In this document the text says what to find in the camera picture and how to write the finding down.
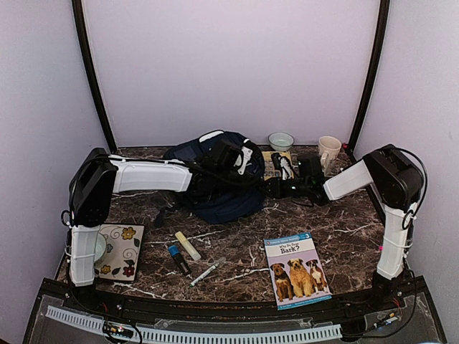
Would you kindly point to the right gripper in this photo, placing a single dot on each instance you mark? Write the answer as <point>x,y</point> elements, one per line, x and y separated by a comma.
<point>278,184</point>

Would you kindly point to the blue black marker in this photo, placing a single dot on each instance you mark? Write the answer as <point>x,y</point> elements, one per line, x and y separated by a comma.
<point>179,260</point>

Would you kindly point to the green bowl on plate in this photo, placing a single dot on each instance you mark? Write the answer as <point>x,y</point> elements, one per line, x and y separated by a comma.
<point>101,247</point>

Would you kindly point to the yellow picture book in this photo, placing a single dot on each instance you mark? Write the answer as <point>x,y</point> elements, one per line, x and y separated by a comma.
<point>278,164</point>

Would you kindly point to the cream ceramic mug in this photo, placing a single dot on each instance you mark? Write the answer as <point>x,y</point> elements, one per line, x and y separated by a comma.
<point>328,149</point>

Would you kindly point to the floral square plate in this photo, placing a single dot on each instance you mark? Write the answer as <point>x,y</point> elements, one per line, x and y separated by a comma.
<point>119,260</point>

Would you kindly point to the black front rail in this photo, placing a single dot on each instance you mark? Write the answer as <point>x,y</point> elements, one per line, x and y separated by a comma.
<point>121,301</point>

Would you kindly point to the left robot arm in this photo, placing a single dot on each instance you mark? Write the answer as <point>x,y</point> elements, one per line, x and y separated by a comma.
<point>102,175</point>

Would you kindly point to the navy blue student backpack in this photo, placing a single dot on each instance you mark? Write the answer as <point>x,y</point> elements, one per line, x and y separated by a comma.
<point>206,197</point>

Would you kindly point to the black frame post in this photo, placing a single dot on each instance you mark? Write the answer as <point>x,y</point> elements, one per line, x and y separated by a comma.
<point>371,75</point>
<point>92,79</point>

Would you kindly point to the white green pen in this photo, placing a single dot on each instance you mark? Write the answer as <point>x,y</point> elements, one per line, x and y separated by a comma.
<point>207,272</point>

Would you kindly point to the white slotted cable duct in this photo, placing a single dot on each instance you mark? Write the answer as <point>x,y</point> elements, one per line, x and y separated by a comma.
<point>171,331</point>

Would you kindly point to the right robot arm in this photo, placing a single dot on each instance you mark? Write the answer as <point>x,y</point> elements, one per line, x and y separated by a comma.
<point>400,179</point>

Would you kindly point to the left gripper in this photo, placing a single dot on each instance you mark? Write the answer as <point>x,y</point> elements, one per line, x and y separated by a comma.
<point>236,158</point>

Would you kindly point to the right black frame post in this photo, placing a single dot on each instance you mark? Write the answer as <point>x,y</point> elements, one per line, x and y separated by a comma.
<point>371,75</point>

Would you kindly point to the left black frame post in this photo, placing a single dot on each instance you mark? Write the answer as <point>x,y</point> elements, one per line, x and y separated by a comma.
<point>92,79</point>

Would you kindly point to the small green bowl at back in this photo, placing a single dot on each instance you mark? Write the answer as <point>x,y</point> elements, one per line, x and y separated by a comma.
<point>281,141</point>

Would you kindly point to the dog book Why Dogs Bark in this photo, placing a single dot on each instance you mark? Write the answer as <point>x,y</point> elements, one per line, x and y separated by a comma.
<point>296,272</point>

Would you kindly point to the small circuit board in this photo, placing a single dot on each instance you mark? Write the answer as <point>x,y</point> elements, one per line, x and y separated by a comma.
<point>113,329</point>

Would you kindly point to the yellow highlighter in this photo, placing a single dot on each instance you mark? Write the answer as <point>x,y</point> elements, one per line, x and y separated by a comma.
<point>190,249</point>

